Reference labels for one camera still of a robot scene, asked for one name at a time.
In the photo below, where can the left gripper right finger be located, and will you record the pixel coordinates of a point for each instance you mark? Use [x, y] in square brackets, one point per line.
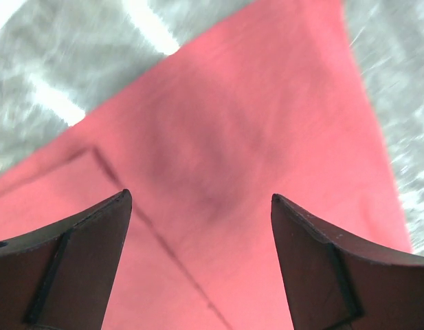
[334, 279]

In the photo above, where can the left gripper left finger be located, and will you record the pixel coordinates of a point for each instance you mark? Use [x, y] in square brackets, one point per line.
[60, 276]

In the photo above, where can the salmon pink t shirt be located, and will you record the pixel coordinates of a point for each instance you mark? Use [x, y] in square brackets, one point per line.
[267, 101]

